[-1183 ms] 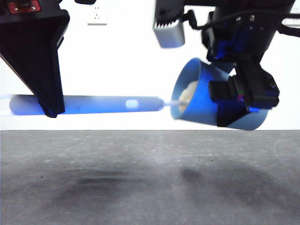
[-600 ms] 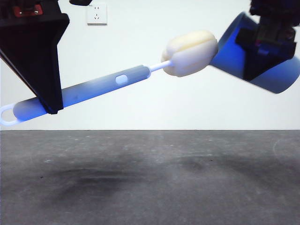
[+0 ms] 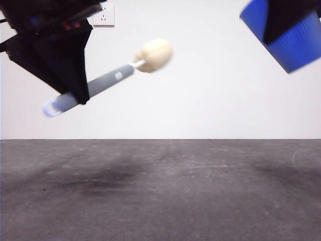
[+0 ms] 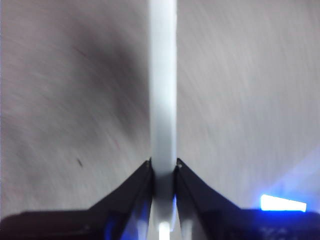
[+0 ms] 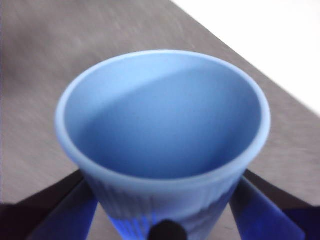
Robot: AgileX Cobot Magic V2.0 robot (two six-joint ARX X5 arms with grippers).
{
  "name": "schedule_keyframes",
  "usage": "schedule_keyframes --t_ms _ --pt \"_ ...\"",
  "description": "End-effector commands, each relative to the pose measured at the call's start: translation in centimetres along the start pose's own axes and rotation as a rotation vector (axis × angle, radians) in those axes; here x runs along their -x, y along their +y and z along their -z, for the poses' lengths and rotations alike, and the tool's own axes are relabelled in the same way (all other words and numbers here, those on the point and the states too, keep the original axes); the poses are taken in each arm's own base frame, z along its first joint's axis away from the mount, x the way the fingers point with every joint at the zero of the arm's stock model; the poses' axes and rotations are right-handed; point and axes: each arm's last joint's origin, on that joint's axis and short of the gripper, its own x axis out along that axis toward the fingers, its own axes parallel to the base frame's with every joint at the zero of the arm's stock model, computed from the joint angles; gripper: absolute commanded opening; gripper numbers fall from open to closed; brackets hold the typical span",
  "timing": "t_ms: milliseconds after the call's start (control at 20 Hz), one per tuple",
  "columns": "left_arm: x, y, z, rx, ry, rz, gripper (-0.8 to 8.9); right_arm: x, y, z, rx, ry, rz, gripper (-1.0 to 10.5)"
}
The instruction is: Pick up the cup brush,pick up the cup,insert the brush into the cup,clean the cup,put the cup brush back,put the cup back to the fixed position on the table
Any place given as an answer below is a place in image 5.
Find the blue ribbed plastic cup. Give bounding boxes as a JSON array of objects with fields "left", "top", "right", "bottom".
[{"left": 54, "top": 49, "right": 272, "bottom": 240}]

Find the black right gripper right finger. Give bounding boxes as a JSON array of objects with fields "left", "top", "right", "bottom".
[{"left": 226, "top": 169, "right": 320, "bottom": 240}]

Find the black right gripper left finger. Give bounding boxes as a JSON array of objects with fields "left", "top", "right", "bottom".
[{"left": 0, "top": 170, "right": 98, "bottom": 240}]

